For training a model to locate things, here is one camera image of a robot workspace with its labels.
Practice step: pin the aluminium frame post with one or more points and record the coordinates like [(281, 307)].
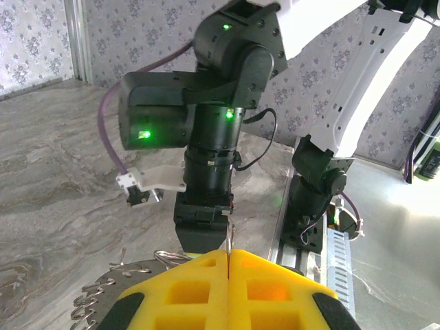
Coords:
[(79, 41)]

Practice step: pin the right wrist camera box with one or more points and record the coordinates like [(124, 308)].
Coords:
[(161, 178)]

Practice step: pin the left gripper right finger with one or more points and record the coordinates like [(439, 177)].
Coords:
[(240, 309)]

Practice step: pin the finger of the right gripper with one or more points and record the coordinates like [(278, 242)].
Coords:
[(201, 242)]

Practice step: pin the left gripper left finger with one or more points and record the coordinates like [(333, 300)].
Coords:
[(213, 309)]

